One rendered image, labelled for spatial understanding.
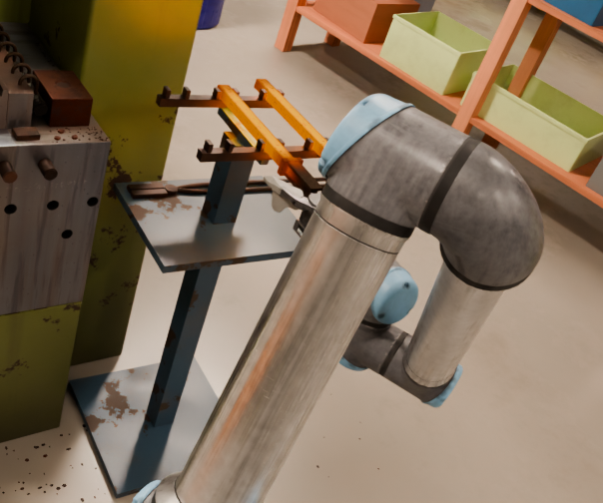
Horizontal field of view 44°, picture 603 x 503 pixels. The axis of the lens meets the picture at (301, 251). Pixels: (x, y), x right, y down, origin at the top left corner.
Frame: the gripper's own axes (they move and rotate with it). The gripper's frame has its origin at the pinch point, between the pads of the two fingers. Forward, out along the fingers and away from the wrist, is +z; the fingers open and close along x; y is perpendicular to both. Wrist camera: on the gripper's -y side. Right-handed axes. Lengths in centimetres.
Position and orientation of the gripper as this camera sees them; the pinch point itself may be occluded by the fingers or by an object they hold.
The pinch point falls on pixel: (296, 171)
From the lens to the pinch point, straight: 148.1
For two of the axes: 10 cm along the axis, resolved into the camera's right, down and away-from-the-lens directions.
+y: -3.0, 7.7, 5.6
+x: 8.1, -1.0, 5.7
